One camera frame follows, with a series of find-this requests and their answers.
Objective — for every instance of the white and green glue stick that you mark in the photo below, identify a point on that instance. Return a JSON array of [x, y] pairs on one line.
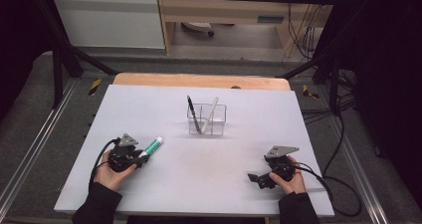
[[153, 146]]

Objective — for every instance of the white pen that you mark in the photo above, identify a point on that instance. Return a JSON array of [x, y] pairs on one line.
[[212, 109]]

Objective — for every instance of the person's left hand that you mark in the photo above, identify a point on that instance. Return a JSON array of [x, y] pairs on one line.
[[109, 179]]

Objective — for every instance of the light wooden desk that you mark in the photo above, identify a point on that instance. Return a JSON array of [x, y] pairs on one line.
[[225, 13]]

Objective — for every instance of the yellow and black floor tape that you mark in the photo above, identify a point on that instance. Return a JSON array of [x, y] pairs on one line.
[[95, 87], [310, 92]]

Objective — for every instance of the aluminium floor rail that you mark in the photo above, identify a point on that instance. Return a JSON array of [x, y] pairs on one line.
[[361, 177], [30, 151]]

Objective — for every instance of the black pen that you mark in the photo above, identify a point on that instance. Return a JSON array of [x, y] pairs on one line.
[[192, 111]]

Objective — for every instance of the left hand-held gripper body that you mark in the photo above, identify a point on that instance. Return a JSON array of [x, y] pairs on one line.
[[122, 157]]

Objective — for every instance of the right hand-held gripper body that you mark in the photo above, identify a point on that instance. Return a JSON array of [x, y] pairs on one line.
[[282, 166]]

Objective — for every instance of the person's right hand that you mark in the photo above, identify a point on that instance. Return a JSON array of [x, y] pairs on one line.
[[293, 184]]

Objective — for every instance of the white cabinet panel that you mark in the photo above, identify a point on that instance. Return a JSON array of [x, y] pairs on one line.
[[106, 21]]

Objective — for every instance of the dark curtain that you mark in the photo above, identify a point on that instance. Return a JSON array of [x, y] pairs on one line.
[[16, 35], [388, 68]]

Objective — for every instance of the wooden table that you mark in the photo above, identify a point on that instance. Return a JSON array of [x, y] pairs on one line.
[[199, 81]]

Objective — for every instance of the office chair base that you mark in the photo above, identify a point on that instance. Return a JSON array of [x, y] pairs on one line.
[[199, 26]]

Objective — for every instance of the clear plastic pen holder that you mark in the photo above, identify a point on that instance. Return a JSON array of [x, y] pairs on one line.
[[217, 124]]

